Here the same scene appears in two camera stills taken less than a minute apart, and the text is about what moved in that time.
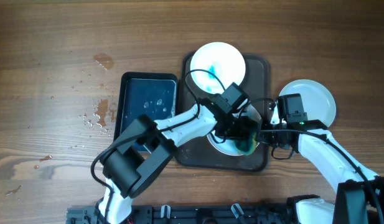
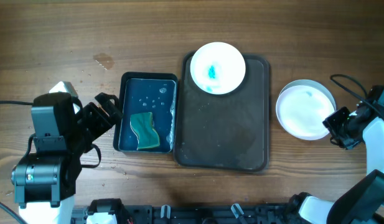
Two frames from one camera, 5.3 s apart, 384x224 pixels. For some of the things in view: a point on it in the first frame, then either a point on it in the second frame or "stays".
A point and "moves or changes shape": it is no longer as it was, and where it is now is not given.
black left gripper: [248, 125] to [111, 107]
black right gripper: [273, 137] to [337, 125]
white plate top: [221, 59] stays
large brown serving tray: [200, 153] stays
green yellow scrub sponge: [246, 146] moves or changes shape
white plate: [229, 146] to [302, 107]
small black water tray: [153, 95] stays
